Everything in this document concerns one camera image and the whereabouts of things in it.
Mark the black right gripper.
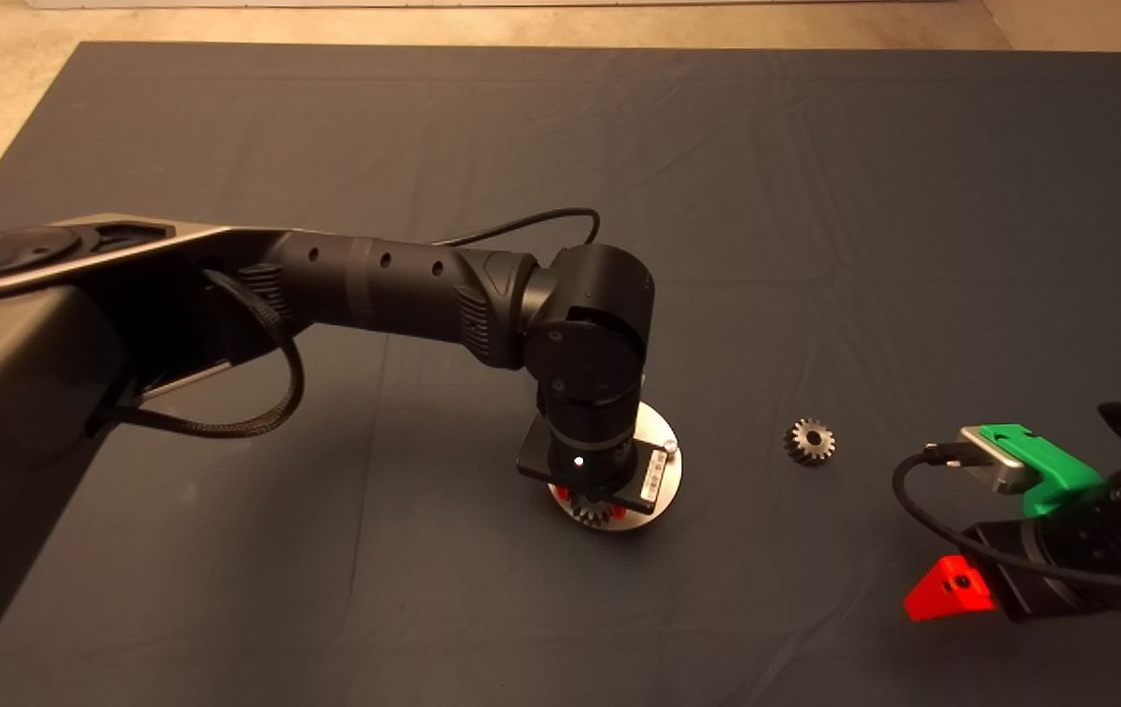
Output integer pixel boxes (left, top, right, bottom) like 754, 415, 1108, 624
904, 485, 1121, 622

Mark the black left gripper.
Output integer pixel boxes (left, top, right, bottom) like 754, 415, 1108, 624
515, 412, 671, 521

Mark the bright steel planetary gear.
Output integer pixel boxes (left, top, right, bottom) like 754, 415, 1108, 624
568, 494, 615, 528

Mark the round metal carrier plate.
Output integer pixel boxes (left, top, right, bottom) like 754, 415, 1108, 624
546, 401, 684, 533

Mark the dark steel planetary gear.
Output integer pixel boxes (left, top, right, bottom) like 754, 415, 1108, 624
782, 417, 837, 467

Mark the dark grey table cloth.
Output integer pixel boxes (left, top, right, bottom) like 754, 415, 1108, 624
0, 39, 1121, 707

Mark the black right camera cable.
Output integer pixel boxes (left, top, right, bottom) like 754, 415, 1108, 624
891, 443, 1121, 595

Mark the silver right camera box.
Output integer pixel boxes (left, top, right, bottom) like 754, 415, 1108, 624
957, 427, 1032, 493

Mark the green right camera mount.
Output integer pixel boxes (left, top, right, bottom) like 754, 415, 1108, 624
980, 423, 1107, 517

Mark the thin black left camera cable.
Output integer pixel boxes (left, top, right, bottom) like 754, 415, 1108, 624
433, 207, 603, 246

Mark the braided black arm cable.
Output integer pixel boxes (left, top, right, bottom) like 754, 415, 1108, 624
89, 270, 306, 438

